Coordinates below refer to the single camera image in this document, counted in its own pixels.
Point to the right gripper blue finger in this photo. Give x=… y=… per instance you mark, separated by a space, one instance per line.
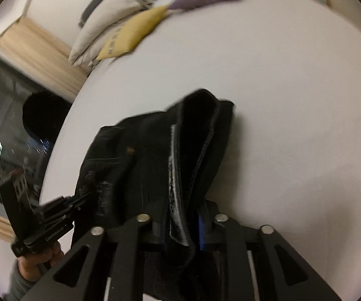
x=202 y=234

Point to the black denim pants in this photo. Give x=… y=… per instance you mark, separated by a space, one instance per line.
x=161 y=164

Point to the grey sleeve forearm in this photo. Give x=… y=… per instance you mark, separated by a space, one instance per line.
x=18 y=286

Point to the person's left hand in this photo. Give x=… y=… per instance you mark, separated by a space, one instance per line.
x=29 y=265

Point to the dark window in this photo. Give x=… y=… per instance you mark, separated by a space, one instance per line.
x=17 y=148

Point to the black chair with clothes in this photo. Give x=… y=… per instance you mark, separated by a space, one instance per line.
x=43 y=115

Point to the beige curtain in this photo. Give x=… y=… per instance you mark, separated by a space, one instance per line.
x=42 y=57

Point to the yellow patterned cushion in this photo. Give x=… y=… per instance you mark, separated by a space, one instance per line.
x=133 y=32

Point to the folded beige duvet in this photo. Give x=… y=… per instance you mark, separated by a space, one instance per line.
x=103 y=23

